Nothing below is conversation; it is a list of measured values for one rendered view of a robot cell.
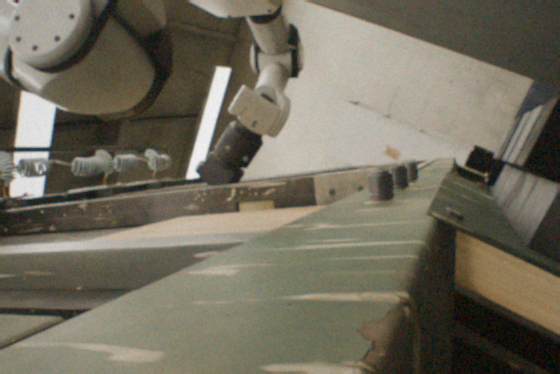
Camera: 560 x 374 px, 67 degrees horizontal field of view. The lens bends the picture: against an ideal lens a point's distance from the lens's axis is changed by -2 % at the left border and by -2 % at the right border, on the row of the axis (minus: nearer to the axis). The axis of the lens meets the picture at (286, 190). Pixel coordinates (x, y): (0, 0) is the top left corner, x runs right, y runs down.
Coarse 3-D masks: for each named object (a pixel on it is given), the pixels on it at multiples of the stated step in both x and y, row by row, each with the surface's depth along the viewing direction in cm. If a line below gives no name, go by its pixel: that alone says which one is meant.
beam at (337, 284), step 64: (256, 256) 23; (320, 256) 21; (384, 256) 19; (448, 256) 39; (128, 320) 14; (192, 320) 14; (256, 320) 13; (320, 320) 12; (384, 320) 12; (448, 320) 30
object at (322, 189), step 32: (0, 160) 119; (160, 192) 104; (192, 192) 94; (224, 192) 91; (256, 192) 89; (288, 192) 86; (320, 192) 83; (352, 192) 81; (0, 224) 119; (32, 224) 114; (64, 224) 109; (96, 224) 105; (128, 224) 102
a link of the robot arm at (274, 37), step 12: (252, 24) 97; (264, 24) 96; (276, 24) 98; (288, 24) 105; (264, 36) 101; (276, 36) 102; (288, 36) 106; (252, 48) 112; (264, 48) 108; (276, 48) 107; (288, 48) 109; (300, 48) 110; (252, 60) 112; (300, 60) 110
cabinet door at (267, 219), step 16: (288, 208) 80; (304, 208) 76; (320, 208) 73; (160, 224) 78; (176, 224) 78; (192, 224) 75; (208, 224) 72; (224, 224) 69; (240, 224) 67; (256, 224) 64; (272, 224) 62
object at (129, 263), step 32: (0, 256) 46; (32, 256) 44; (64, 256) 42; (96, 256) 41; (128, 256) 39; (160, 256) 38; (192, 256) 37; (0, 288) 46; (32, 288) 44; (64, 288) 43; (96, 288) 41; (128, 288) 39
